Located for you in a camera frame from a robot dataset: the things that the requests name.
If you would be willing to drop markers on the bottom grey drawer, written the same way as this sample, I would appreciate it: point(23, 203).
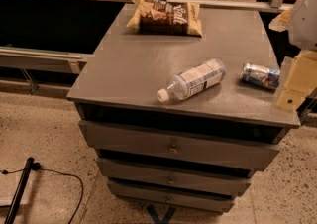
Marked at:
point(170, 197)

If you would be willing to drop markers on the middle grey drawer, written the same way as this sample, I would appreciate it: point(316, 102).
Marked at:
point(174, 177)

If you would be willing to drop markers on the black pole on floor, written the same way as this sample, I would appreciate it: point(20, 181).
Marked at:
point(13, 209)

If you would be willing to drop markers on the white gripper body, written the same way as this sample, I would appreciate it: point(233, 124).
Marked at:
point(306, 20)

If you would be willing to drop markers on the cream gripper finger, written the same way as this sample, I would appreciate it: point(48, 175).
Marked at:
point(281, 22)
point(298, 79)

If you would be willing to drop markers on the grey drawer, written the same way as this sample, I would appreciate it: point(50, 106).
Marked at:
point(170, 197)
point(174, 177)
point(223, 153)

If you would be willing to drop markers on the blue silver drink can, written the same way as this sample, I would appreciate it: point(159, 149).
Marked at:
point(261, 76)

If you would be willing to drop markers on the brown yellow chips bag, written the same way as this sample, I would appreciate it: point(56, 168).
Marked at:
point(157, 16)

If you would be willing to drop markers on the top grey drawer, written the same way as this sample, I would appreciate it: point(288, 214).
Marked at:
point(223, 153)

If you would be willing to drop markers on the grey drawer cabinet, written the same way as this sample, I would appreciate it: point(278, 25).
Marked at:
point(119, 86)

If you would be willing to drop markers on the clear blue-label plastic bottle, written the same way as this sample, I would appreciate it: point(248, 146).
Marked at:
point(193, 81)

